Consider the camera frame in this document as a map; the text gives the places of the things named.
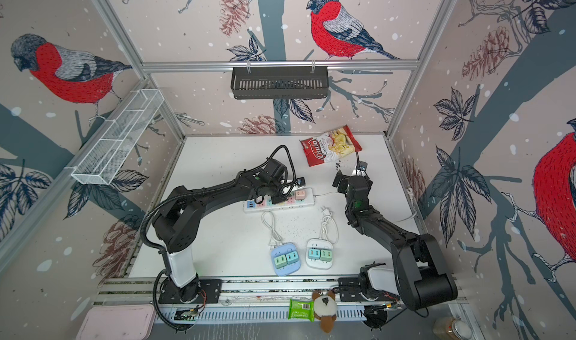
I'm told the white long power strip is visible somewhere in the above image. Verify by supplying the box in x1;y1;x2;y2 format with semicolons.
244;188;316;213

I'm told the pink usb charger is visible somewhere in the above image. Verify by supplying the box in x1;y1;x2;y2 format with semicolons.
294;189;307;200

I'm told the light green usb charger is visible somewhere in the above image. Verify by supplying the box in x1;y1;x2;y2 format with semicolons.
319;249;332;263

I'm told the teal usb charger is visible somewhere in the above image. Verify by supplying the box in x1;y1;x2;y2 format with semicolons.
286;251;299;264
307;248;321;260

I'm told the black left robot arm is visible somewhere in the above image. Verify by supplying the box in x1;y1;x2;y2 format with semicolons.
139;145;298;293

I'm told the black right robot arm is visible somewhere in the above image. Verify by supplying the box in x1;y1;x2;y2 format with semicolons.
332;170;458;311

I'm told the red cassava chips bag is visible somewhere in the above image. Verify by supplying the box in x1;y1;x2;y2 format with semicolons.
300;125;362;167

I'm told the white square power socket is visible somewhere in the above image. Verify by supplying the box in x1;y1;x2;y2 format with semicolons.
305;239;333;269

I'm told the blue square power socket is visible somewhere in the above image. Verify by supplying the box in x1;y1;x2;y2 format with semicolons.
270;243;302;277

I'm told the brown plush toy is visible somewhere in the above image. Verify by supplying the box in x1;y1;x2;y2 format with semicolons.
312;290;338;333

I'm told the green wet wipes pack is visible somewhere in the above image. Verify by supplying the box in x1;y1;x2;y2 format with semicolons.
288;299;315;321

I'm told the glass jar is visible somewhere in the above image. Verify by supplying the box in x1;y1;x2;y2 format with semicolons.
433;317;473;340

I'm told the pink tray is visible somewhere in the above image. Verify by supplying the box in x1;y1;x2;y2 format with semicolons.
76;304;156;340

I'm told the white power strip cable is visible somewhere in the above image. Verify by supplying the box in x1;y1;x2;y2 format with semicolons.
313;191;417;224

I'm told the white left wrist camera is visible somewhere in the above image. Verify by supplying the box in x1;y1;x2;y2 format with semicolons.
294;177;306;188

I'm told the white blue socket cable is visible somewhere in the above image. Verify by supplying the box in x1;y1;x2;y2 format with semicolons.
260;210;284;248

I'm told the white bundled socket cable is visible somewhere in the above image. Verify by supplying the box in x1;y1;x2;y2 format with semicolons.
318;206;340;245

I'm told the black hanging wire basket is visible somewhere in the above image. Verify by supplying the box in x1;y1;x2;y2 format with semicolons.
230;66;329;100

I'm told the white wire mesh shelf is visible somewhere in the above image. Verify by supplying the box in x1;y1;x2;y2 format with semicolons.
71;89;164;185

